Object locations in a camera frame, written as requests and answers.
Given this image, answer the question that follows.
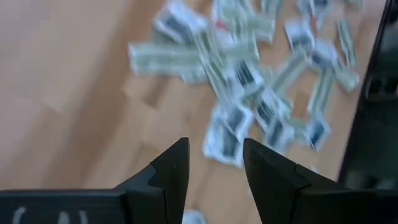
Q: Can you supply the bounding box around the green striped bandage wrapper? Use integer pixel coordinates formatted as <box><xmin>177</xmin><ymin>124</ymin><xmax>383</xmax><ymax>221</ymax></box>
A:
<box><xmin>217</xmin><ymin>12</ymin><xmax>276</xmax><ymax>43</ymax></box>
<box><xmin>129</xmin><ymin>43</ymin><xmax>218</xmax><ymax>83</ymax></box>
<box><xmin>273</xmin><ymin>54</ymin><xmax>312</xmax><ymax>94</ymax></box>
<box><xmin>337</xmin><ymin>18</ymin><xmax>358</xmax><ymax>68</ymax></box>
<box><xmin>334</xmin><ymin>67</ymin><xmax>360</xmax><ymax>93</ymax></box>
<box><xmin>307</xmin><ymin>70</ymin><xmax>336</xmax><ymax>116</ymax></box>

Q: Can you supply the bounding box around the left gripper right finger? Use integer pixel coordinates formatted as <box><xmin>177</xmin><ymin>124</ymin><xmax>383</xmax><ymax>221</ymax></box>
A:
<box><xmin>243</xmin><ymin>138</ymin><xmax>338</xmax><ymax>224</ymax></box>

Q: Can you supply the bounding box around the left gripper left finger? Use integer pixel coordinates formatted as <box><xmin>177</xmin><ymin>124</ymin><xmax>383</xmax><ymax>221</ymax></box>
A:
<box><xmin>115</xmin><ymin>138</ymin><xmax>190</xmax><ymax>224</ymax></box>

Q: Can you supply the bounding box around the white wipe packet dark label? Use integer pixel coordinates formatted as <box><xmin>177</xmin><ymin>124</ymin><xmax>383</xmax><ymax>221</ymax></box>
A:
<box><xmin>182</xmin><ymin>208</ymin><xmax>208</xmax><ymax>224</ymax></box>
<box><xmin>254</xmin><ymin>93</ymin><xmax>295</xmax><ymax>153</ymax></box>
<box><xmin>201</xmin><ymin>104</ymin><xmax>254</xmax><ymax>169</ymax></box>
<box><xmin>284</xmin><ymin>18</ymin><xmax>317</xmax><ymax>60</ymax></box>
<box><xmin>154</xmin><ymin>1</ymin><xmax>208</xmax><ymax>44</ymax></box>
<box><xmin>306</xmin><ymin>118</ymin><xmax>332</xmax><ymax>152</ymax></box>
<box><xmin>310</xmin><ymin>39</ymin><xmax>340</xmax><ymax>71</ymax></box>
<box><xmin>229</xmin><ymin>58</ymin><xmax>265</xmax><ymax>97</ymax></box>

